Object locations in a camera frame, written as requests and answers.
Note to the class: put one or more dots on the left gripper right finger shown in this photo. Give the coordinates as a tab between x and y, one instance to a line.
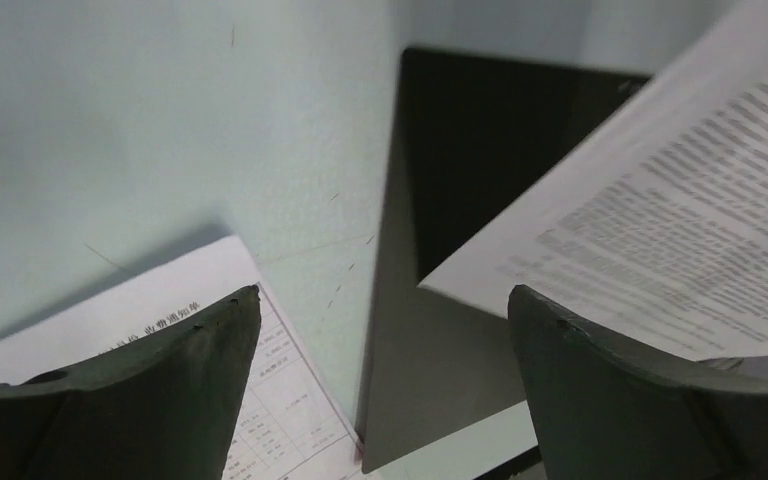
605	406

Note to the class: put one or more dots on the white table form sheet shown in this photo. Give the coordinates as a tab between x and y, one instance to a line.
289	426

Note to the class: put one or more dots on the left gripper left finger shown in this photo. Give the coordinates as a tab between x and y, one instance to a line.
162	407

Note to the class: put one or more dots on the printed white paper sheet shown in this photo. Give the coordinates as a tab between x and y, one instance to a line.
656	225

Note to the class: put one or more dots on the red and black folder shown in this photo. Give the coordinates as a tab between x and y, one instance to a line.
470	135

